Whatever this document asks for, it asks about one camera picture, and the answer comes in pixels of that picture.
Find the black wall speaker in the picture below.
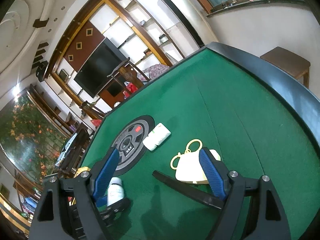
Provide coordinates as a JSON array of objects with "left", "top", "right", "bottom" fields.
[{"left": 35, "top": 61, "right": 49, "bottom": 82}]

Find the patterned cushion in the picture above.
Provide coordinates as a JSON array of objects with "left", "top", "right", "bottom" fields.
[{"left": 142, "top": 64, "right": 172, "bottom": 80}]

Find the flower landscape painting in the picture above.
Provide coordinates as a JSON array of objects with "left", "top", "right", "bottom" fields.
[{"left": 0, "top": 92, "right": 72, "bottom": 180}]

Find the brown wooden stool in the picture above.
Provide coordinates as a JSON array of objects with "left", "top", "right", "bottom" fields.
[{"left": 260, "top": 46, "right": 311, "bottom": 88}]

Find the round grey table centre panel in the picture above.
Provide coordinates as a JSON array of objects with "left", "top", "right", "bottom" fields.
[{"left": 110, "top": 115, "right": 155, "bottom": 178}]

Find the white floor air conditioner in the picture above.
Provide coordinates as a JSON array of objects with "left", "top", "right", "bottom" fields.
[{"left": 150, "top": 0, "right": 218, "bottom": 48}]

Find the dark wooden chair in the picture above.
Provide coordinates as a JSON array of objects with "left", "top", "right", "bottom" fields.
[
  {"left": 80, "top": 100, "right": 105, "bottom": 120},
  {"left": 106, "top": 57, "right": 150, "bottom": 83}
]

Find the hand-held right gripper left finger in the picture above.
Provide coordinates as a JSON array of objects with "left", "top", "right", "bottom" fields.
[{"left": 29, "top": 147, "right": 120, "bottom": 240}]

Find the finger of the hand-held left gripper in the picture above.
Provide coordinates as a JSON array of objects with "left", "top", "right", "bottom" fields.
[{"left": 99, "top": 197, "right": 132, "bottom": 228}]

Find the yellow-edged white box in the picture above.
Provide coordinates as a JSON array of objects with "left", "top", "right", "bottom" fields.
[{"left": 75, "top": 166, "right": 91, "bottom": 177}]

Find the yellow-handled scissors cream sheath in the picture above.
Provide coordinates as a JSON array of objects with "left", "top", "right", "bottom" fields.
[{"left": 170, "top": 139, "right": 222, "bottom": 184}]

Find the red bag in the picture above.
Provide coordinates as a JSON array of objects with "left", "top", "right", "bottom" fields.
[{"left": 124, "top": 81, "right": 138, "bottom": 93}]

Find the black flat television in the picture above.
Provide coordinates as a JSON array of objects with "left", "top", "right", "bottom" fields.
[{"left": 74, "top": 37, "right": 130, "bottom": 98}]

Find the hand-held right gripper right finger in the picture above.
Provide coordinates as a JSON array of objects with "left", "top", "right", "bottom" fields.
[{"left": 199, "top": 146, "right": 292, "bottom": 240}]

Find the white and gold shelf unit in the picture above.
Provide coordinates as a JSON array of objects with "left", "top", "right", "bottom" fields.
[{"left": 42, "top": 0, "right": 185, "bottom": 120}]

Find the white bottle green mark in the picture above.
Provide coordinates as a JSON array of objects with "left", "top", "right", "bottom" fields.
[{"left": 142, "top": 122, "right": 167, "bottom": 148}]

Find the black side table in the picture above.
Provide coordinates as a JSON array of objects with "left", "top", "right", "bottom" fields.
[{"left": 56, "top": 122, "right": 93, "bottom": 173}]

